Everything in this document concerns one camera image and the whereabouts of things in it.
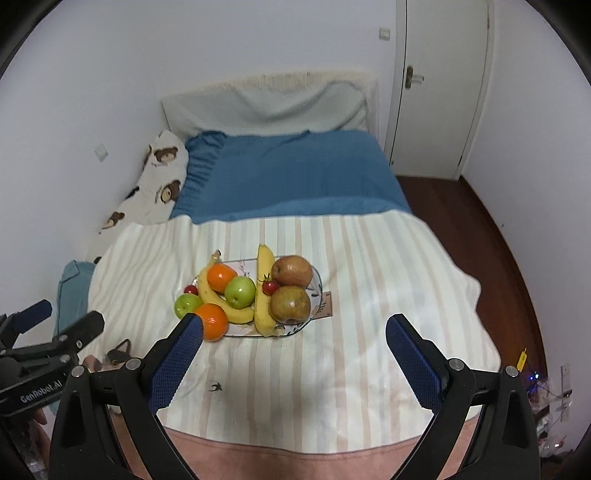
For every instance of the blue bed sheet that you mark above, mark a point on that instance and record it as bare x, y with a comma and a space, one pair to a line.
300, 175

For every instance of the floral print plate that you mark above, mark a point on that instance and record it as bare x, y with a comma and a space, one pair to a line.
242, 266

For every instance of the green apple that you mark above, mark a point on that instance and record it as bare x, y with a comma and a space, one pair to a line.
185, 304
240, 291

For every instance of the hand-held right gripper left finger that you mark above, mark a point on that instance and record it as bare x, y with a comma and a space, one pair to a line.
175, 364

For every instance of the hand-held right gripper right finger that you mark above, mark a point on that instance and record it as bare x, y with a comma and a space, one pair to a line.
415, 364

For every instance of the striped blanket with pink border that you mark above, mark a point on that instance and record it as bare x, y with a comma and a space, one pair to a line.
351, 323

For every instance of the white door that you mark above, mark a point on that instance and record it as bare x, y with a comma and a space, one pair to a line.
438, 115

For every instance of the white wall switch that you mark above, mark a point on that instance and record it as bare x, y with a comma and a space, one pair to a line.
100, 152
384, 33

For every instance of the teal cushion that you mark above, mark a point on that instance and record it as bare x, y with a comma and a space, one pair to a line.
74, 286

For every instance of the orange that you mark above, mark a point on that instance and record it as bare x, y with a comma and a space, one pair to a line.
220, 277
213, 322

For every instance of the bear print pillow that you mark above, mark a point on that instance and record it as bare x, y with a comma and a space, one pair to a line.
152, 194

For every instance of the greenish brown apple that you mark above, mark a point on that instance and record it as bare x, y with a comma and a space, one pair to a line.
290, 304

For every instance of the red brown apple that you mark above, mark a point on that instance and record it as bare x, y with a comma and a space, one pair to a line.
292, 271

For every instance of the person's left hand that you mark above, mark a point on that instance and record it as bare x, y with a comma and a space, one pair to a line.
40, 417

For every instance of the grey pillow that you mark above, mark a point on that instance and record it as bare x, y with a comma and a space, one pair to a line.
277, 106

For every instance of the cherry tomato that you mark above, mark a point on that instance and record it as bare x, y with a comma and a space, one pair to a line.
270, 287
190, 290

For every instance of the yellow tag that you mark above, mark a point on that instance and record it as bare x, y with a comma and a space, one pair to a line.
523, 359

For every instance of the curved yellow banana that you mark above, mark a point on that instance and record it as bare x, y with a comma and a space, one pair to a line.
235, 314

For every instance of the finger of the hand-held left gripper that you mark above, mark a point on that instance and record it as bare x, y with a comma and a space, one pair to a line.
78, 330
32, 314

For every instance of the white wall outlet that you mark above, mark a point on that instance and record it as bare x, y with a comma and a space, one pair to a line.
565, 373

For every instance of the straight yellow banana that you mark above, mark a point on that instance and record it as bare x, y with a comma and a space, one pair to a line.
262, 263

